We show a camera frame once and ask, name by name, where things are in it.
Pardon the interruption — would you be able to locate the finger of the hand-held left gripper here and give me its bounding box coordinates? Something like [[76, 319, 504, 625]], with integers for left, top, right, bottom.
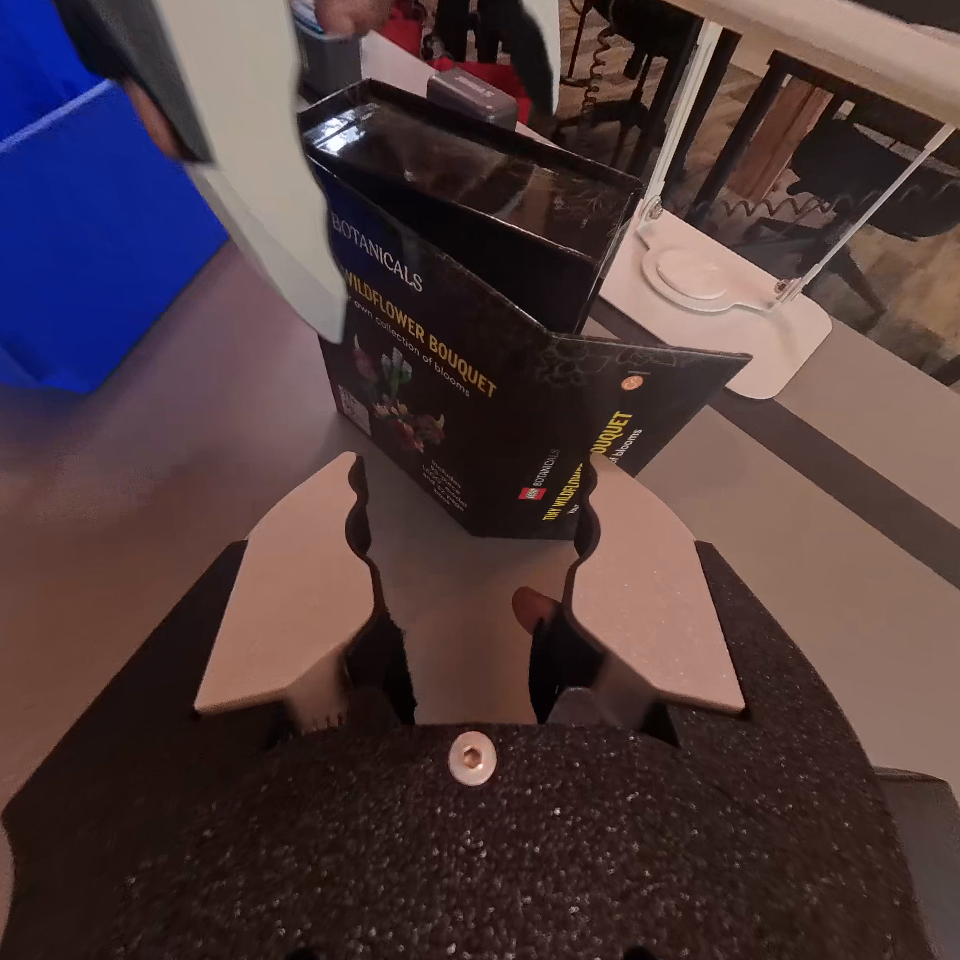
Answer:
[[150, 0, 355, 343], [477, 0, 564, 118]]

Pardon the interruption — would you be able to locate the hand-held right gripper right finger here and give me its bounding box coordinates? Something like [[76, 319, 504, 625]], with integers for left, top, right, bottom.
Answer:
[[528, 458, 747, 726]]

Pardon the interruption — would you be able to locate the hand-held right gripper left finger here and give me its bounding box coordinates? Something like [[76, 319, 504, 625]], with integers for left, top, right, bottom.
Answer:
[[195, 453, 417, 721]]

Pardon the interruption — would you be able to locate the blue plastic bin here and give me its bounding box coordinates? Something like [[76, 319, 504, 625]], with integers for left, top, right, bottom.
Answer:
[[0, 0, 229, 394]]

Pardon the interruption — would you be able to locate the black glossy cardboard box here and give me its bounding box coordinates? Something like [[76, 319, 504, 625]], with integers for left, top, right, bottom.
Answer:
[[300, 78, 751, 538]]

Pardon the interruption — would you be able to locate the grey desk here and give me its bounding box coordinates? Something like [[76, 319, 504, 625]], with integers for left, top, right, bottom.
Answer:
[[0, 30, 960, 841]]

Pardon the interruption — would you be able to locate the person's left hand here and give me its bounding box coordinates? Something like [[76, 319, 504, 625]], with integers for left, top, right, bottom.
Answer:
[[312, 0, 394, 39]]

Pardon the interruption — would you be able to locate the dark charger block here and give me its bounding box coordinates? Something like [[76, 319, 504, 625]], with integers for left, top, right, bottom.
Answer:
[[293, 23, 364, 103]]

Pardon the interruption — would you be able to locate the black board on white stand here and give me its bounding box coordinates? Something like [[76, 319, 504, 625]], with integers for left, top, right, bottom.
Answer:
[[600, 0, 960, 399]]

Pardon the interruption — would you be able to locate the black office chair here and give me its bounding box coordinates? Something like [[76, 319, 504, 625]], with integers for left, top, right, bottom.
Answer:
[[705, 113, 960, 249]]

